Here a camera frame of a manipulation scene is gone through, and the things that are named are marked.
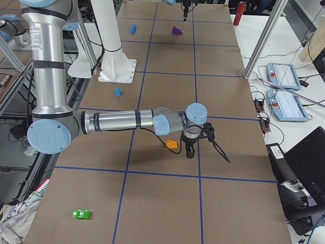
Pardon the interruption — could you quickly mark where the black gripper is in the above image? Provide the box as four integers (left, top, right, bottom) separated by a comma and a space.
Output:
181, 132, 204, 159
182, 0, 199, 21

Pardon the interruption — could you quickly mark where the orange trapezoid block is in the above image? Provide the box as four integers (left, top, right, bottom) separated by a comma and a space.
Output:
166, 139, 178, 149

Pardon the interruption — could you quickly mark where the purple trapezoid block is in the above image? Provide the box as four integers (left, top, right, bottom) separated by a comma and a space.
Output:
172, 26, 183, 36

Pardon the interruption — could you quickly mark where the red cylinder bottle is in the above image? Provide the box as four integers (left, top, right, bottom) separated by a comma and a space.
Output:
233, 1, 246, 26

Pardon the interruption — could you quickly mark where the long blue stud block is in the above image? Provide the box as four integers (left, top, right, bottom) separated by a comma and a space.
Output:
130, 23, 137, 35

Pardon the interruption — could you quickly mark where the brown paper table cover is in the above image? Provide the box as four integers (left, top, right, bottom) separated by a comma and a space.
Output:
22, 1, 291, 243

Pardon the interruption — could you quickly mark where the small blue block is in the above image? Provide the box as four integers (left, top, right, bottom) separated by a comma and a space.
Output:
114, 87, 122, 96

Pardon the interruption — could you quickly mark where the near teach pendant tablet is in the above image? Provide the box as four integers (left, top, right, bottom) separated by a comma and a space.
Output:
267, 89, 309, 122

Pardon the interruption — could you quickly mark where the teach pendant tablet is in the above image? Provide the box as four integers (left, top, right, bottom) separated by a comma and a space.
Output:
267, 89, 309, 122
267, 63, 301, 90

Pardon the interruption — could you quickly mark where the long reacher grabber stick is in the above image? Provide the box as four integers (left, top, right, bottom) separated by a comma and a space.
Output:
257, 77, 324, 108

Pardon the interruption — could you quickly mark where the black laptop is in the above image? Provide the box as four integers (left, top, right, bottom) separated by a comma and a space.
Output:
284, 126, 324, 203

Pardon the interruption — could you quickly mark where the far teach pendant tablet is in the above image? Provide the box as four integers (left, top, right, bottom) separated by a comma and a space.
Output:
267, 63, 301, 90

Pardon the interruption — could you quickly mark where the green stud block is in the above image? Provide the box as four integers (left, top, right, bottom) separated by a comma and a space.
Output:
72, 209, 91, 220

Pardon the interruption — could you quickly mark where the patterned cloth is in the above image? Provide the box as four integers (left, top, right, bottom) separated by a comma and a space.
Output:
1, 192, 43, 243

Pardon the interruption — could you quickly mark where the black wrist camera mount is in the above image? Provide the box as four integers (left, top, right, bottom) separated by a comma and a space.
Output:
204, 123, 230, 163

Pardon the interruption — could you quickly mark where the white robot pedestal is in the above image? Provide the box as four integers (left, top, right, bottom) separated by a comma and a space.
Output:
91, 0, 137, 83

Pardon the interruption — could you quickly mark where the aluminium frame post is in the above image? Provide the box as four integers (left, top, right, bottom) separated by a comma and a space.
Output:
243, 0, 288, 79

